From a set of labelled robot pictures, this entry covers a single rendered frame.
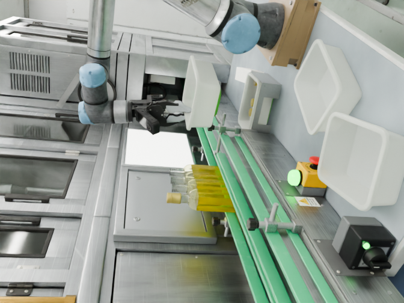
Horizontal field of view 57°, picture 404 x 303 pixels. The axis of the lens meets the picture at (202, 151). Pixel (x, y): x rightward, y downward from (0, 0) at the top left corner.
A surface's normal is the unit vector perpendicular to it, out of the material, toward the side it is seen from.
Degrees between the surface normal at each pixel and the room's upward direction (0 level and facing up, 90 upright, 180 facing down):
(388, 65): 0
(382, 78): 0
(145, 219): 90
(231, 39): 98
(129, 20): 90
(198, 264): 90
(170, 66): 90
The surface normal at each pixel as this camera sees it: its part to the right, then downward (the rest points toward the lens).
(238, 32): 0.25, 0.62
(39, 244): 0.15, -0.90
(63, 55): 0.14, 0.44
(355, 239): -0.98, -0.08
